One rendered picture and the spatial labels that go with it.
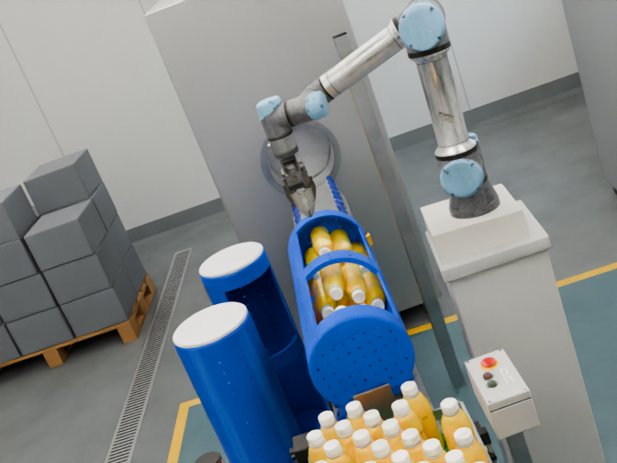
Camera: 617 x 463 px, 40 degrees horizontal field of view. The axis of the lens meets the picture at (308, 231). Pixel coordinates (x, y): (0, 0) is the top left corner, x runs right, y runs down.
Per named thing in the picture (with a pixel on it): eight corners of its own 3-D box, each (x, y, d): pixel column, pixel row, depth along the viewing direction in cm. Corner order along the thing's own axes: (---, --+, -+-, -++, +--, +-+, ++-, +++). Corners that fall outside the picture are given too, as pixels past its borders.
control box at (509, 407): (512, 380, 209) (502, 346, 205) (541, 425, 190) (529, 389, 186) (475, 394, 209) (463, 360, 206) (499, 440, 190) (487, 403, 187)
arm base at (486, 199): (499, 193, 257) (492, 163, 254) (500, 211, 243) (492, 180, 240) (451, 204, 261) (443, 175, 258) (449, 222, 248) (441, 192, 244)
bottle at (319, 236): (309, 243, 302) (314, 263, 285) (309, 225, 300) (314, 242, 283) (329, 243, 303) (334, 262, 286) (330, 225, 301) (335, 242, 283)
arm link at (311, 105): (324, 83, 239) (288, 95, 242) (318, 92, 229) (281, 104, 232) (333, 109, 242) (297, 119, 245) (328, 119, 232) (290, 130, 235)
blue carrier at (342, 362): (379, 259, 308) (342, 195, 299) (433, 378, 226) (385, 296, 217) (311, 296, 311) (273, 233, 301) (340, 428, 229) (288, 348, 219)
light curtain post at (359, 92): (463, 378, 396) (345, 31, 337) (465, 384, 390) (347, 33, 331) (450, 382, 396) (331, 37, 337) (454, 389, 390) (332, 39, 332)
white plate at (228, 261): (185, 276, 343) (186, 279, 343) (237, 274, 326) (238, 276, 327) (224, 243, 363) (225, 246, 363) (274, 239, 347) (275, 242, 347)
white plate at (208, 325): (253, 321, 283) (254, 323, 284) (238, 293, 309) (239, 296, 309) (177, 355, 279) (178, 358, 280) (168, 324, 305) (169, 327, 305)
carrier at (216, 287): (263, 449, 373) (314, 454, 356) (185, 280, 343) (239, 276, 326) (295, 409, 394) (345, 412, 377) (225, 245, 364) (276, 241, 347)
